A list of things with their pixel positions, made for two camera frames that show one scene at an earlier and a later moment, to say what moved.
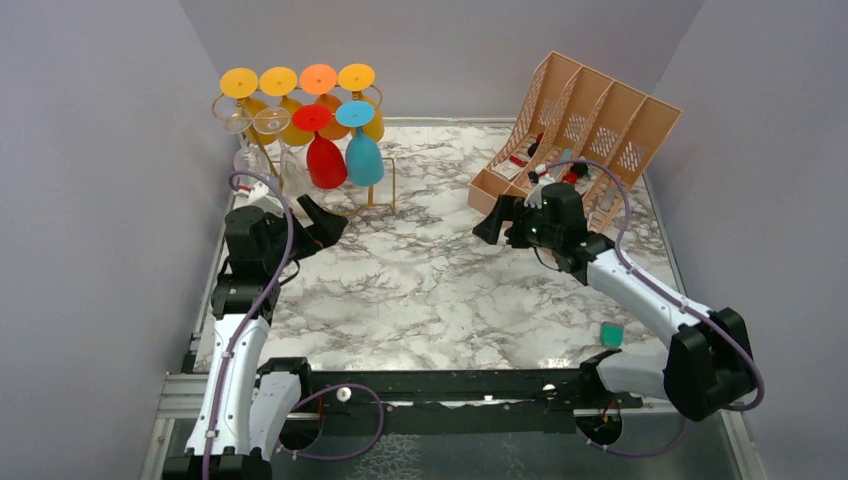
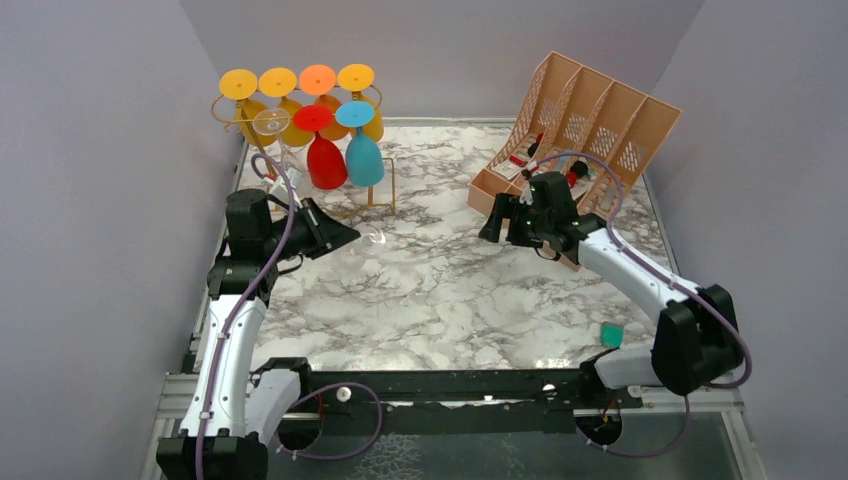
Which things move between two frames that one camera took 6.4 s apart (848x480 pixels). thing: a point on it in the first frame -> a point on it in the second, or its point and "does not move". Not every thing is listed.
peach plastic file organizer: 571,114 does not move
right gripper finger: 509,208 does not move
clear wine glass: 247,158 -> 371,241
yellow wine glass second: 281,81 does not move
